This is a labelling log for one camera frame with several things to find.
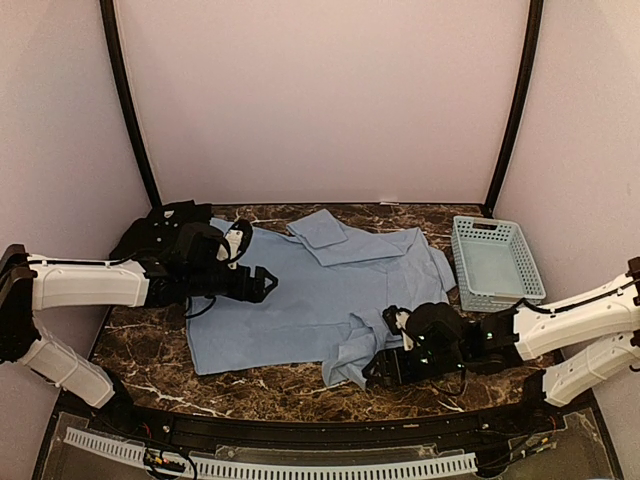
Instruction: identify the right black frame post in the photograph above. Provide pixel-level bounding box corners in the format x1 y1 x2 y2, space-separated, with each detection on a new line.
482 0 544 218

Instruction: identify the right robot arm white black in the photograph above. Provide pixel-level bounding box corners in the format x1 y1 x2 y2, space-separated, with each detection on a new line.
363 258 639 434

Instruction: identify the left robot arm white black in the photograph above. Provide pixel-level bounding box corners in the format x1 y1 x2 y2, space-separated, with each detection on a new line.
1 221 278 436

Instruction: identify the white slotted cable duct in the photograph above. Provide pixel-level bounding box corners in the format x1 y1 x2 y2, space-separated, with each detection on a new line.
64 428 477 480

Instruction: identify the light blue long sleeve shirt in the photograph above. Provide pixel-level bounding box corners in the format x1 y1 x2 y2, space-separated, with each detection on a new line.
187 210 456 388

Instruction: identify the black front rail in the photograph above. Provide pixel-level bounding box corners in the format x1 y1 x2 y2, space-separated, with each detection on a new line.
54 387 594 454

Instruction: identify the black frame post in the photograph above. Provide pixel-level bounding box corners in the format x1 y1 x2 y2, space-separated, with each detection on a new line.
482 0 544 218
99 0 162 207

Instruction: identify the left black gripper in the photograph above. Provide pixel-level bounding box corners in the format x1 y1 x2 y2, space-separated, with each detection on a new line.
187 264 277 303

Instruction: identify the light blue plastic basket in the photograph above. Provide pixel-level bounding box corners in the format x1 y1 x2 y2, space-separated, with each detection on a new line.
451 215 546 313

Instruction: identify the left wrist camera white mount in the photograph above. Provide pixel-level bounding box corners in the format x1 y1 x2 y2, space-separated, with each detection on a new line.
217 219 253 270

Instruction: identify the small circuit board with wires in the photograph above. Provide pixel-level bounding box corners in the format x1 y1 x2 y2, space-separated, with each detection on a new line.
142 448 198 476

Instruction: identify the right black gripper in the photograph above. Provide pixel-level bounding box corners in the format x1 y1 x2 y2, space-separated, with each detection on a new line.
362 345 468 389

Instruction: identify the left black frame post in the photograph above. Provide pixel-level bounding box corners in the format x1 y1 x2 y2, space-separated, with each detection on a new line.
99 0 162 207

